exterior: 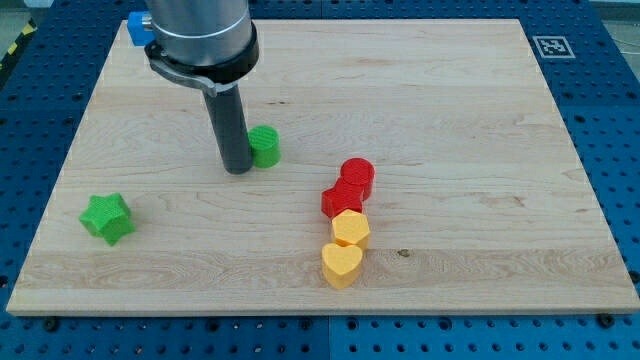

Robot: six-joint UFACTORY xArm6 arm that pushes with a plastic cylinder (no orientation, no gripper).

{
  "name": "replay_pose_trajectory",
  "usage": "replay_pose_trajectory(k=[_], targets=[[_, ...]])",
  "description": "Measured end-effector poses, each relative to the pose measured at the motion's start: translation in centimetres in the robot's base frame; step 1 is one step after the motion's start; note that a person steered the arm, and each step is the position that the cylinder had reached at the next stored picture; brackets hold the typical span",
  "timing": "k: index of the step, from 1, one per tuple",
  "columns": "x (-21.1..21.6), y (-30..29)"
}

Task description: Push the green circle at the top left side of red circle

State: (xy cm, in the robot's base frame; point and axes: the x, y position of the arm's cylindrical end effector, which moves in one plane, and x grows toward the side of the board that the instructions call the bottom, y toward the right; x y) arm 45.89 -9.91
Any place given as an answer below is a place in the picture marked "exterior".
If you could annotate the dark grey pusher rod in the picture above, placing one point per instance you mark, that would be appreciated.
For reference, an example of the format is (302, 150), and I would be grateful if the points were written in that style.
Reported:
(226, 114)

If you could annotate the green cylinder block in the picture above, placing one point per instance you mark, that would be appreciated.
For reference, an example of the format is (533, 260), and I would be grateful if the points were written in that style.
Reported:
(265, 147)

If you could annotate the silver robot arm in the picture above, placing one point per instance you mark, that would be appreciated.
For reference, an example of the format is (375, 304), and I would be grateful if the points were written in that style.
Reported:
(209, 45)

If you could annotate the blue cube block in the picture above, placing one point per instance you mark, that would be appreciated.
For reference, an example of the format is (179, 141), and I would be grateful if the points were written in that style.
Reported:
(140, 28)

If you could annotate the red cylinder block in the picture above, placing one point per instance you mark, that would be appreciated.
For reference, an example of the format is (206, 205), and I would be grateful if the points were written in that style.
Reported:
(359, 172)

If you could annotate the red star block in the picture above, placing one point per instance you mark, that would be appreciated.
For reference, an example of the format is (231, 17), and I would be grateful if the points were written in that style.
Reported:
(342, 196)

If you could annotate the green star block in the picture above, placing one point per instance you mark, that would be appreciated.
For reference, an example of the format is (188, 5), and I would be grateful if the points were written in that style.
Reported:
(108, 217)

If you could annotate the yellow pentagon block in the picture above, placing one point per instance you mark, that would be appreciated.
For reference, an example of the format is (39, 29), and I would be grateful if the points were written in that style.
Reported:
(351, 228)

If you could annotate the wooden board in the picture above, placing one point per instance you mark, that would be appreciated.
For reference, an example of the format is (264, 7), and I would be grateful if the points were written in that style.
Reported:
(480, 204)

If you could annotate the yellow heart block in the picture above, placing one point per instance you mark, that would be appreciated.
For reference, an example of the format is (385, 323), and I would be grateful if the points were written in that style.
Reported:
(341, 265)

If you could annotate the white fiducial marker tag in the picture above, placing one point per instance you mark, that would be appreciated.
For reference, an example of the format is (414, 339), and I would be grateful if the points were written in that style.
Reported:
(553, 47)

